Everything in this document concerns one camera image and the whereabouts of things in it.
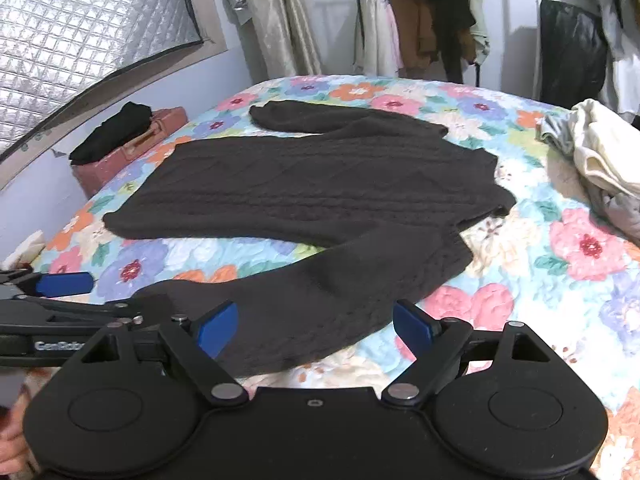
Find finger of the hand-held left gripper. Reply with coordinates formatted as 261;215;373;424
0;294;147;332
0;269;96;301

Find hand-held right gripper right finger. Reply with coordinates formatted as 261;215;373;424
381;299;551;405

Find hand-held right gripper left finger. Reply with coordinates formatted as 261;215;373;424
80;300;249;407

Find dark brown knit sweater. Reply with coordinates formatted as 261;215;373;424
102;100;518;378

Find black folded clothes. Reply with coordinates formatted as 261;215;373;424
68;101;153;165

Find pale grey hanging clothes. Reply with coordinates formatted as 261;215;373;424
570;0;640;121

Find person's left hand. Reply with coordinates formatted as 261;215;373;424
0;395;28;480

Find white cloth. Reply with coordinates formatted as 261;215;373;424
0;230;47;270

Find pink suitcase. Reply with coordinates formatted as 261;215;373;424
71;106;189;200

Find floral bed quilt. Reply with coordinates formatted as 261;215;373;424
0;75;640;471

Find grey crumpled garment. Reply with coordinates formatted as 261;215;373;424
536;112;640;243

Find quilted silver window cover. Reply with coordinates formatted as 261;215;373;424
0;0;206;161

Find cream crumpled garment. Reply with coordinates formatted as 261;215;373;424
570;99;640;197

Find cream hanging garments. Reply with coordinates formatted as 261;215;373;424
352;0;405;79

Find beige curtain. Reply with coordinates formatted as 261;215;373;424
235;0;323;81

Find shiny black bag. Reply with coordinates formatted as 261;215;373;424
538;0;610;110

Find beige hanging bag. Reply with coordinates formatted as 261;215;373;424
462;0;490;66

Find black hanging garment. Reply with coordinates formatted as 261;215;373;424
389;0;478;83

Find beige window frame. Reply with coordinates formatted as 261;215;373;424
0;0;230;193

